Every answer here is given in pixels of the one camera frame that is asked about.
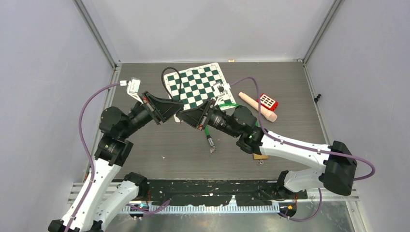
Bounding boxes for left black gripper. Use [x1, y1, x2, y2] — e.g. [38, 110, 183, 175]
[120, 91, 183, 139]

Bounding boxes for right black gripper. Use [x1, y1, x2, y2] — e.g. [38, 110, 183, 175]
[177, 97, 241, 138]

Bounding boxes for black cable lock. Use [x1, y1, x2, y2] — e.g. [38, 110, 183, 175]
[161, 66, 183, 101]

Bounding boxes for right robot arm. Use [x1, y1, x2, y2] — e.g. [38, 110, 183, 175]
[176, 100, 357, 199]

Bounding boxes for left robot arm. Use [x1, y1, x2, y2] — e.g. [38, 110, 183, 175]
[48, 91, 183, 232]

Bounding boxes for green white chessboard mat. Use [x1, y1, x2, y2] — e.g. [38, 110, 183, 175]
[166, 63, 236, 110]

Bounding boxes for small keys on table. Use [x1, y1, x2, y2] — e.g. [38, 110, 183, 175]
[209, 146, 216, 156]

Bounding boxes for red white block toy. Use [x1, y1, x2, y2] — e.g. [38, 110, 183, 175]
[257, 93, 278, 111]

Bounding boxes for brass padlock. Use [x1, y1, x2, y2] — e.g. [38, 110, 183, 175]
[253, 154, 269, 160]

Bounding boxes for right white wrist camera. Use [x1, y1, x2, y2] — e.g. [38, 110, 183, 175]
[212, 82, 231, 105]

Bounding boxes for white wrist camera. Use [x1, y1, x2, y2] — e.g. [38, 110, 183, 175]
[119, 77, 143, 103]
[212, 82, 231, 105]

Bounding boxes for green cable lock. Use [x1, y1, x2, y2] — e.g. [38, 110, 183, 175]
[204, 104, 263, 153]

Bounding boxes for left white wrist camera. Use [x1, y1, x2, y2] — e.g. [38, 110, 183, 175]
[119, 77, 143, 103]

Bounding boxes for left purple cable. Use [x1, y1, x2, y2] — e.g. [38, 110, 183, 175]
[64, 82, 129, 232]

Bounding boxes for purple cable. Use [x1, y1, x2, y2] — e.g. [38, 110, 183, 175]
[64, 82, 129, 232]
[229, 76, 376, 222]

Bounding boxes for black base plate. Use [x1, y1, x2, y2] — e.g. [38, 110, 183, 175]
[139, 179, 307, 206]

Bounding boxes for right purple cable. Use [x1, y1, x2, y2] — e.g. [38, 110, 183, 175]
[229, 76, 376, 222]

